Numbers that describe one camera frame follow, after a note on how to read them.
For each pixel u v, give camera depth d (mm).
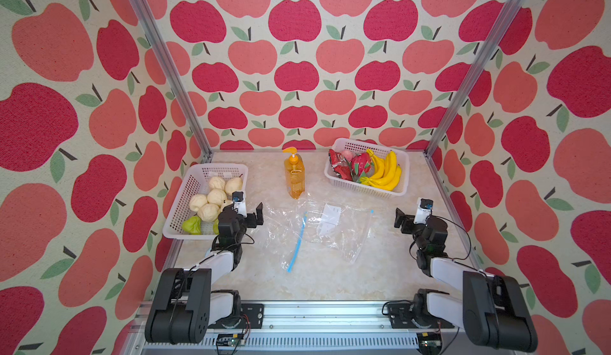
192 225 884
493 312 415
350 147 1147
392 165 1016
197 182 1043
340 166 1005
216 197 958
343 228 938
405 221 802
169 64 885
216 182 1014
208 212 901
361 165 1047
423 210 768
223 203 903
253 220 813
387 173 1033
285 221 930
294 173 963
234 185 997
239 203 766
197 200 946
